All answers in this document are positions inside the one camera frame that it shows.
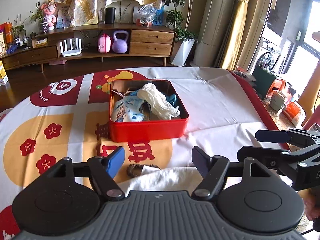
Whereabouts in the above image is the potted tree white planter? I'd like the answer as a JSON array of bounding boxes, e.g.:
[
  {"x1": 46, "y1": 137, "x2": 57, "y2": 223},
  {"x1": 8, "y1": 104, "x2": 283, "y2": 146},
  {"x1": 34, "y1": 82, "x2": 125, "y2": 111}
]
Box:
[{"x1": 163, "y1": 0, "x2": 197, "y2": 67}]

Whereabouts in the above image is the white wifi router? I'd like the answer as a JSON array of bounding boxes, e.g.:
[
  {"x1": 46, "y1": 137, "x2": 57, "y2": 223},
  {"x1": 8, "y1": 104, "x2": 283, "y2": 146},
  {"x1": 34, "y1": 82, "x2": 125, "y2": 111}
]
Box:
[{"x1": 60, "y1": 38, "x2": 82, "y2": 57}]

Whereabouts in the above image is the yellow curtain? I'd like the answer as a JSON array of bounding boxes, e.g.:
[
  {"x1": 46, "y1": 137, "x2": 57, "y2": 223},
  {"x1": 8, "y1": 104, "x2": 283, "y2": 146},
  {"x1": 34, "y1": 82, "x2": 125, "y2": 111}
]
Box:
[{"x1": 220, "y1": 0, "x2": 249, "y2": 70}]

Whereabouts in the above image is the wooden TV cabinet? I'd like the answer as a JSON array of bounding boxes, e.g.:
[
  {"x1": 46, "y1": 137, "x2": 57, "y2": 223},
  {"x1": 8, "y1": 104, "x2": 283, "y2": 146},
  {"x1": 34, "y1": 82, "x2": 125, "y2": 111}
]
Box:
[{"x1": 1, "y1": 23, "x2": 176, "y2": 70}]

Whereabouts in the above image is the white tissue cloth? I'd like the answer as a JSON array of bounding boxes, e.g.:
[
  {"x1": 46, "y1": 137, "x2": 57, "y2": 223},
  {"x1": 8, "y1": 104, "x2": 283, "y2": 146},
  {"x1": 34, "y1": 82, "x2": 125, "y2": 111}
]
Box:
[{"x1": 119, "y1": 165, "x2": 202, "y2": 195}]

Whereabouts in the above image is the dark green bin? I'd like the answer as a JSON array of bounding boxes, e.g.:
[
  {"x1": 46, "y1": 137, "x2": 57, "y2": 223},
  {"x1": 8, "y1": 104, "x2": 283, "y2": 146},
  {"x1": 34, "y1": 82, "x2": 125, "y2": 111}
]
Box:
[{"x1": 252, "y1": 67, "x2": 277, "y2": 100}]

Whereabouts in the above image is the orange gift box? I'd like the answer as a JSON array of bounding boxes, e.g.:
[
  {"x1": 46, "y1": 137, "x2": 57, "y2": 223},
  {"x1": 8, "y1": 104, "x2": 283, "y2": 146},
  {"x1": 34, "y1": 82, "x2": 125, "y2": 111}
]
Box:
[{"x1": 0, "y1": 22, "x2": 14, "y2": 43}]

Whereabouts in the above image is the printed white red tablecloth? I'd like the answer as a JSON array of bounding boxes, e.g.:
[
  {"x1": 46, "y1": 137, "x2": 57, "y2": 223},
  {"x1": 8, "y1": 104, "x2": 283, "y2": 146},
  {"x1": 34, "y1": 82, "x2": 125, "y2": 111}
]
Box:
[{"x1": 1, "y1": 67, "x2": 277, "y2": 239}]

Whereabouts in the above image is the cream mesh cloth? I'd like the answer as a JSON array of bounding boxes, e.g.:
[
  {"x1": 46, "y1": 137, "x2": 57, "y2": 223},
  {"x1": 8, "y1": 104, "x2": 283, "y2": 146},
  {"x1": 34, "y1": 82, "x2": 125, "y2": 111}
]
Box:
[{"x1": 137, "y1": 83, "x2": 180, "y2": 120}]

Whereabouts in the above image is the black cylindrical speaker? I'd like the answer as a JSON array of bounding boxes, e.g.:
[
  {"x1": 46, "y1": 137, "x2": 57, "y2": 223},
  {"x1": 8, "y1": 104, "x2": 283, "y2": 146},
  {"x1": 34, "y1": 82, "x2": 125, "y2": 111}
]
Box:
[{"x1": 104, "y1": 7, "x2": 116, "y2": 24}]

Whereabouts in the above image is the green ceramic mug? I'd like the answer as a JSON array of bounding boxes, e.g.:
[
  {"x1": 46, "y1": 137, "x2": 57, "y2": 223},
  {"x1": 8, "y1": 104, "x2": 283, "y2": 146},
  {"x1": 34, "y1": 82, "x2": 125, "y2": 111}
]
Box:
[{"x1": 270, "y1": 90, "x2": 287, "y2": 112}]

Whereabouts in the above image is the person's right hand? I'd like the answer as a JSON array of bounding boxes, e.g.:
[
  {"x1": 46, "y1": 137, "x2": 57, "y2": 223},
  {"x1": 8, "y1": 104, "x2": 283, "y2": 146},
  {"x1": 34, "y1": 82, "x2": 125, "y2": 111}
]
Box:
[{"x1": 303, "y1": 187, "x2": 319, "y2": 232}]

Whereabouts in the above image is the pink small case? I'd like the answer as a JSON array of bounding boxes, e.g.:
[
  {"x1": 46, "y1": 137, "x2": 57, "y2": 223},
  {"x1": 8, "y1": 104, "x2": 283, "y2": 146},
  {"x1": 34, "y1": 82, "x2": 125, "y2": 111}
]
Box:
[{"x1": 98, "y1": 33, "x2": 112, "y2": 53}]

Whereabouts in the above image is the small potted green plant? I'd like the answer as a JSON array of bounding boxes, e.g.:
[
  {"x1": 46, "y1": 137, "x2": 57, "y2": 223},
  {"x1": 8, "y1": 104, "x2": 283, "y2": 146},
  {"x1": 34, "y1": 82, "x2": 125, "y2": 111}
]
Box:
[{"x1": 29, "y1": 0, "x2": 48, "y2": 34}]

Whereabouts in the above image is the red metal tin box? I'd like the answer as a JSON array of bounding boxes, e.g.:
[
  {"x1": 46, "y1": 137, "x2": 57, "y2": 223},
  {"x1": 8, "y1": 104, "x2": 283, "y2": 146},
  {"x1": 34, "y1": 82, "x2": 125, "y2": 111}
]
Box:
[{"x1": 108, "y1": 79, "x2": 189, "y2": 142}]

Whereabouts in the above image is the clear plastic bag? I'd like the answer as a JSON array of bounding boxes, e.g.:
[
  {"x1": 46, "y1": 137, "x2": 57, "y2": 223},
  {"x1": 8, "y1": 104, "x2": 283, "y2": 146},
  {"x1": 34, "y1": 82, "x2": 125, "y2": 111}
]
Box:
[{"x1": 136, "y1": 3, "x2": 157, "y2": 27}]

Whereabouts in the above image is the orange white container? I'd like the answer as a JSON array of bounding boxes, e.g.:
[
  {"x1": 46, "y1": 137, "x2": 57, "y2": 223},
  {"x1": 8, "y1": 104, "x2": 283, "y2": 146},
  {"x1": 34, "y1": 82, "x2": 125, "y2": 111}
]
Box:
[{"x1": 282, "y1": 101, "x2": 306, "y2": 127}]

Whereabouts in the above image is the white standing air conditioner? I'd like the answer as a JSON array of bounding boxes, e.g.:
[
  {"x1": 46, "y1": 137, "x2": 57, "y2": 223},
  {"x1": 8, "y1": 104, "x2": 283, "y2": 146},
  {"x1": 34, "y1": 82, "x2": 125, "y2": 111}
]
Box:
[{"x1": 190, "y1": 0, "x2": 235, "y2": 67}]

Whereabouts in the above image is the yellow carton box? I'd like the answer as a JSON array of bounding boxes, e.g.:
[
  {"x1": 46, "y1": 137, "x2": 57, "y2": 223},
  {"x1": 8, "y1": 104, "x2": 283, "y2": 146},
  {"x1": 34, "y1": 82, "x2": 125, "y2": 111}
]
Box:
[{"x1": 0, "y1": 60, "x2": 9, "y2": 86}]

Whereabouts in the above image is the pink plush doll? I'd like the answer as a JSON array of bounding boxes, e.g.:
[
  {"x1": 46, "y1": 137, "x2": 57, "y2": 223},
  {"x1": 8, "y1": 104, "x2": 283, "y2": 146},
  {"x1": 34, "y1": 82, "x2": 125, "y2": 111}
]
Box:
[{"x1": 41, "y1": 0, "x2": 59, "y2": 31}]

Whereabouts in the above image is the blue rubber glove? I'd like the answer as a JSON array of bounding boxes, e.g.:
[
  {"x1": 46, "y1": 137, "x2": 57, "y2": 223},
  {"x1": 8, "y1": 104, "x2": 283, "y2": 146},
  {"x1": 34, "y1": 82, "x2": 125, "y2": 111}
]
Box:
[{"x1": 129, "y1": 90, "x2": 178, "y2": 107}]

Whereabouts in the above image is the printed baby wipes pack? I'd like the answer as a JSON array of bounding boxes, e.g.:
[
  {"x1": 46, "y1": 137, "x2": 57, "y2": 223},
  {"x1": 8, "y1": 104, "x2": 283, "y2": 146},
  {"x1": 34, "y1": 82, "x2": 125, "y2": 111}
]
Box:
[{"x1": 111, "y1": 96, "x2": 144, "y2": 122}]

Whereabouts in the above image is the purple kettlebell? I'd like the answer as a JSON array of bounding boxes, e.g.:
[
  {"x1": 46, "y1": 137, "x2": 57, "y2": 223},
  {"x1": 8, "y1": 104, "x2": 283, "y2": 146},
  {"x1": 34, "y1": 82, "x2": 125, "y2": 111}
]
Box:
[{"x1": 112, "y1": 30, "x2": 129, "y2": 54}]

